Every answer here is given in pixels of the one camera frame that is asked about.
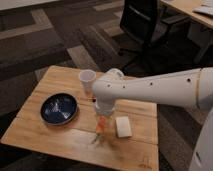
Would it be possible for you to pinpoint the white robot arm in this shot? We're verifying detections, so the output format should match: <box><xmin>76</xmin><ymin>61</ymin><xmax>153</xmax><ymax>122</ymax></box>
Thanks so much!
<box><xmin>92</xmin><ymin>67</ymin><xmax>213</xmax><ymax>171</ymax></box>

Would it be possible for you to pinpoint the dark blue bowl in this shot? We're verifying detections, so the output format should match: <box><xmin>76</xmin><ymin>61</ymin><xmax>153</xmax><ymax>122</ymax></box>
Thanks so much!
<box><xmin>40</xmin><ymin>93</ymin><xmax>78</xmax><ymax>125</ymax></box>

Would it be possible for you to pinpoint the white paper cup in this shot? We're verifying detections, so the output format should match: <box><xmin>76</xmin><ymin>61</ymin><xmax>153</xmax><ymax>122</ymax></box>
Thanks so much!
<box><xmin>78</xmin><ymin>69</ymin><xmax>96</xmax><ymax>98</ymax></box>

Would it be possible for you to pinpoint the black office chair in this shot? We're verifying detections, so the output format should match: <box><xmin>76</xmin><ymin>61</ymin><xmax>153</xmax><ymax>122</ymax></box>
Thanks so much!
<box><xmin>118</xmin><ymin>0</ymin><xmax>188</xmax><ymax>58</ymax></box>

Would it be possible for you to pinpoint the white sponge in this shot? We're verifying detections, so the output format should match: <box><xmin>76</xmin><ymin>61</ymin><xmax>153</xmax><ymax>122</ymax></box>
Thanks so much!
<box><xmin>116</xmin><ymin>116</ymin><xmax>132</xmax><ymax>138</ymax></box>

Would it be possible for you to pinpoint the light wooden desk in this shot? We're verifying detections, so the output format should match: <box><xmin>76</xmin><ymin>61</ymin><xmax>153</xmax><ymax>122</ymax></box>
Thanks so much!
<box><xmin>160</xmin><ymin>0</ymin><xmax>213</xmax><ymax>29</ymax></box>

